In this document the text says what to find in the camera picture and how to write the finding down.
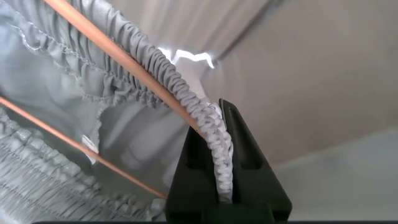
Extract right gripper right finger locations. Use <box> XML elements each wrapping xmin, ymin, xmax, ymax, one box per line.
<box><xmin>218</xmin><ymin>98</ymin><xmax>293</xmax><ymax>222</ymax></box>

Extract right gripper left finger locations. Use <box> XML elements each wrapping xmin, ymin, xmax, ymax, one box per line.
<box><xmin>165</xmin><ymin>126</ymin><xmax>218</xmax><ymax>222</ymax></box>

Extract pink clothes hanger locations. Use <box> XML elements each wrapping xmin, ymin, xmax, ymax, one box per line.
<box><xmin>0</xmin><ymin>0</ymin><xmax>205</xmax><ymax>200</ymax></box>

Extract pale grey shorts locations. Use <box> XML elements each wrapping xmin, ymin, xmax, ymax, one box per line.
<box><xmin>0</xmin><ymin>0</ymin><xmax>234</xmax><ymax>222</ymax></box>

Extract white curtain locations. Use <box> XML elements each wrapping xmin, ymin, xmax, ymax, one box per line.
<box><xmin>107</xmin><ymin>0</ymin><xmax>280</xmax><ymax>68</ymax></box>

